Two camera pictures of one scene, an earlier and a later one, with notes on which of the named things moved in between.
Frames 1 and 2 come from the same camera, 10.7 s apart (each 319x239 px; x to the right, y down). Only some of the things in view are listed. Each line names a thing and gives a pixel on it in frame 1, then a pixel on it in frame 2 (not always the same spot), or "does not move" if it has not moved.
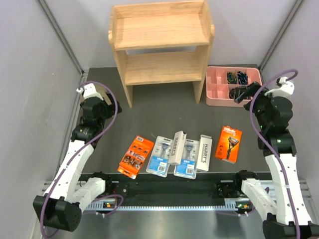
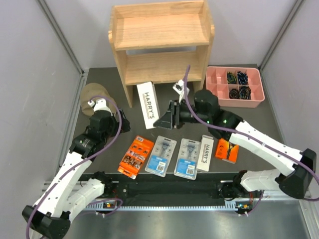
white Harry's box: [204, 153] does not move
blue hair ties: [242, 78] does not move
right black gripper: [242, 92] → [172, 118]
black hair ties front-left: [232, 93] does not move
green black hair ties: [231, 78] does not move
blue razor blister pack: [159, 163] does not move
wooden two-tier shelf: [161, 42] does not move
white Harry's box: [178, 148] → [149, 103]
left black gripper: [111, 108] → [125, 127]
